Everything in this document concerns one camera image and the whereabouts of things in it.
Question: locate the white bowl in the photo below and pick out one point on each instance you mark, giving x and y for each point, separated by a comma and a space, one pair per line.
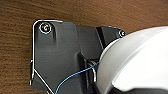
140, 63

